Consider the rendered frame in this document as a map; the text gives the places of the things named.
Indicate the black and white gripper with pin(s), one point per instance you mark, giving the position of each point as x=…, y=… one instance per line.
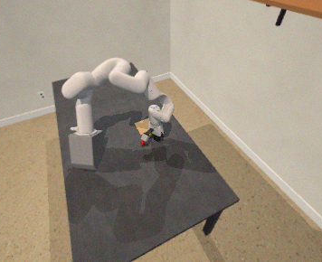
x=157, y=131

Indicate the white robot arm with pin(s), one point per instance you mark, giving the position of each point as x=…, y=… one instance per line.
x=117, y=71

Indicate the orange mat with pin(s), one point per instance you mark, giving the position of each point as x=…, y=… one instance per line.
x=142, y=126

